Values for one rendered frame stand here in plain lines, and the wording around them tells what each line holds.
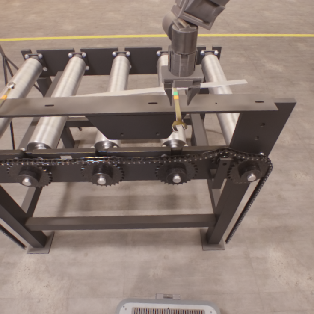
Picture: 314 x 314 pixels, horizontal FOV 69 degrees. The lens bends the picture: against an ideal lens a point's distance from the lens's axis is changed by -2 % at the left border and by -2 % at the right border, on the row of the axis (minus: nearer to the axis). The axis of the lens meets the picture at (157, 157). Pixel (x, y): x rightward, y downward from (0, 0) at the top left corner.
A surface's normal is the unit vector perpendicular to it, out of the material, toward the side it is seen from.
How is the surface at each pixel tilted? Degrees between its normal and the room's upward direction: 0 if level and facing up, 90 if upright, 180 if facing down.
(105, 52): 90
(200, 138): 0
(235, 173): 90
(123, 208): 0
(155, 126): 90
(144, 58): 90
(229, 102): 0
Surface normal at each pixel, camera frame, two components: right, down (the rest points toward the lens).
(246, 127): 0.02, 0.75
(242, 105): 0.00, -0.66
